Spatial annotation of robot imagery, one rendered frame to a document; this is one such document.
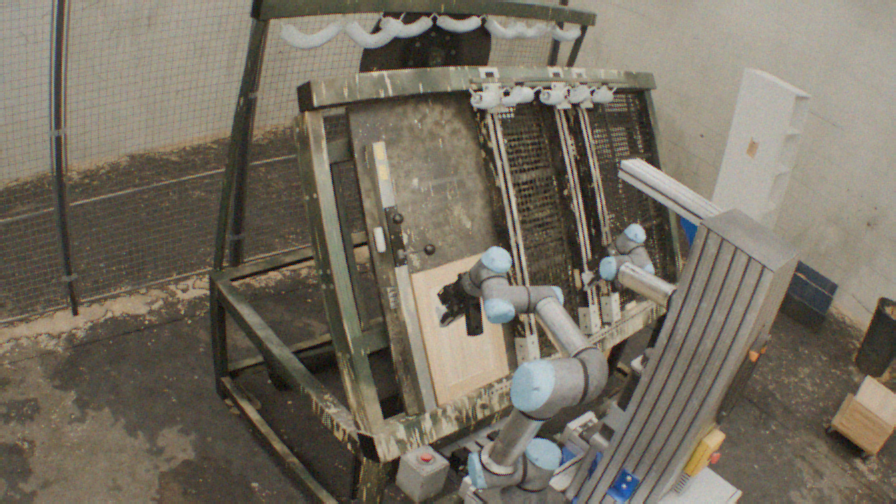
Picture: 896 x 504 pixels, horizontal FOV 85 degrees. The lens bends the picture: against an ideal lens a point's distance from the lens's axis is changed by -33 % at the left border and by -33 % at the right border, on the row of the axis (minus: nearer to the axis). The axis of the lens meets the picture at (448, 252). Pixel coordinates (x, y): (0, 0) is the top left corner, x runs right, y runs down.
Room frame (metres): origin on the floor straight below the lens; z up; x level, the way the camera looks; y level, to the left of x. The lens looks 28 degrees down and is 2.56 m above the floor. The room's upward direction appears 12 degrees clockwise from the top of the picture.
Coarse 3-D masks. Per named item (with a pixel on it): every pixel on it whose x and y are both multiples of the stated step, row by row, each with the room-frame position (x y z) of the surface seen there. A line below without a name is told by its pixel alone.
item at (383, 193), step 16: (384, 144) 2.23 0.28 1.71; (368, 160) 2.20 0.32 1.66; (384, 160) 2.20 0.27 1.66; (384, 192) 2.15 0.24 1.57; (384, 224) 2.11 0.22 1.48; (400, 272) 2.06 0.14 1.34; (400, 288) 2.03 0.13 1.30; (400, 304) 2.02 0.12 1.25; (400, 320) 2.01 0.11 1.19; (416, 320) 2.02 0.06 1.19; (416, 336) 1.99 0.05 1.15; (416, 352) 1.96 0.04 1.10; (416, 368) 1.93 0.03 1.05; (416, 384) 1.92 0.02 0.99; (432, 400) 1.91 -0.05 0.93
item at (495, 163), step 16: (512, 96) 2.54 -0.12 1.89; (480, 112) 2.60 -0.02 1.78; (496, 112) 2.58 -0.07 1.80; (480, 128) 2.59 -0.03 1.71; (496, 128) 2.59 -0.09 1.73; (480, 144) 2.58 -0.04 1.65; (496, 144) 2.55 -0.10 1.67; (496, 160) 2.52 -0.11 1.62; (496, 176) 2.51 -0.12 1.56; (496, 192) 2.50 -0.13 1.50; (512, 192) 2.51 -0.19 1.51; (496, 208) 2.48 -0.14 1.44; (512, 208) 2.48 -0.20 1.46; (496, 224) 2.47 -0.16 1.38; (512, 224) 2.47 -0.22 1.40; (512, 240) 2.42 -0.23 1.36; (512, 256) 2.40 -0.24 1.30; (512, 272) 2.39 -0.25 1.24; (512, 320) 2.35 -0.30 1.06; (528, 320) 2.34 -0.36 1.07; (528, 336) 2.30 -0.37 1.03; (528, 352) 2.27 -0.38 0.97
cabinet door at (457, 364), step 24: (456, 264) 2.26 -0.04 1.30; (432, 288) 2.15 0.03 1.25; (432, 312) 2.10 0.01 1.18; (432, 336) 2.06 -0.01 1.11; (456, 336) 2.13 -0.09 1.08; (480, 336) 2.20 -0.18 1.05; (432, 360) 2.01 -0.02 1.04; (456, 360) 2.08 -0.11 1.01; (480, 360) 2.16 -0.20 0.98; (504, 360) 2.23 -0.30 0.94; (432, 384) 1.98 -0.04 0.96; (456, 384) 2.03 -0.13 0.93; (480, 384) 2.11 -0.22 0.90
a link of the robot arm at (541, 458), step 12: (540, 444) 1.40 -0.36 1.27; (552, 444) 1.41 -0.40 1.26; (528, 456) 1.34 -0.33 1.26; (540, 456) 1.34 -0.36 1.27; (552, 456) 1.35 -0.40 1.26; (528, 468) 1.32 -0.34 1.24; (540, 468) 1.32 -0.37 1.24; (552, 468) 1.33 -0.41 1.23; (528, 480) 1.31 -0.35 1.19; (540, 480) 1.32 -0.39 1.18
